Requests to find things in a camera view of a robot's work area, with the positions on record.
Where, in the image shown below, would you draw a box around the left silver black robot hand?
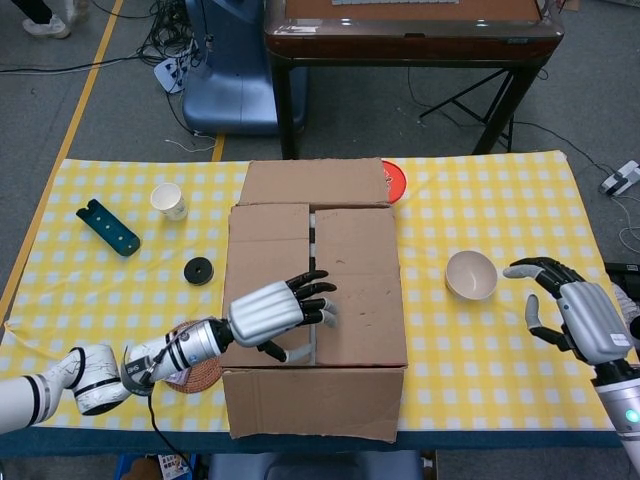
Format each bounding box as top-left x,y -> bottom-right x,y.
227,269 -> 340,364

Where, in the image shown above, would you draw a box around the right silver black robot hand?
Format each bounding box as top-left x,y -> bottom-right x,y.
502,257 -> 634,366

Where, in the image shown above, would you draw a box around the red-topped cardboard box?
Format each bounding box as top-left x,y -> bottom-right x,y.
219,157 -> 411,444

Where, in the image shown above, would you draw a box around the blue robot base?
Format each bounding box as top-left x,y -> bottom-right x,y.
181,0 -> 307,137

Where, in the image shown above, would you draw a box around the black round disc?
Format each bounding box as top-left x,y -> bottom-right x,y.
183,256 -> 215,287

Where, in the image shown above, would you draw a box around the brown woven round coaster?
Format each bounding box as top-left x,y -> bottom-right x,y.
162,319 -> 224,395

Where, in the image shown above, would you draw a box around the yellow white checkered tablecloth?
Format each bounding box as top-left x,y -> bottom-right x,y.
0,151 -> 632,432

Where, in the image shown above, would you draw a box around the beige bowl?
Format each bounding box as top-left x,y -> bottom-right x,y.
445,250 -> 499,302

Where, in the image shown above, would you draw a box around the white power strip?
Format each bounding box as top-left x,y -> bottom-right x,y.
599,160 -> 640,197
153,55 -> 194,95

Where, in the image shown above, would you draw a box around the white paper cup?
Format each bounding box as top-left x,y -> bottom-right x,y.
150,182 -> 189,222

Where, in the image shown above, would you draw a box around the dark green plastic holder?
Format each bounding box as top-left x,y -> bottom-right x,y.
75,198 -> 142,258

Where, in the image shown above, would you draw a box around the brown mahjong table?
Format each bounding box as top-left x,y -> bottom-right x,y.
263,0 -> 565,160

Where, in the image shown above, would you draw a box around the white sneaker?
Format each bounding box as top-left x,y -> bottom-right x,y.
21,13 -> 71,40

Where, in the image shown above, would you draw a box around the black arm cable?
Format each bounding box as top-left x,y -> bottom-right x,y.
142,332 -> 197,471

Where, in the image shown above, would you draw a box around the black floor cables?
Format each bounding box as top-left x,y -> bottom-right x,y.
0,0 -> 214,76

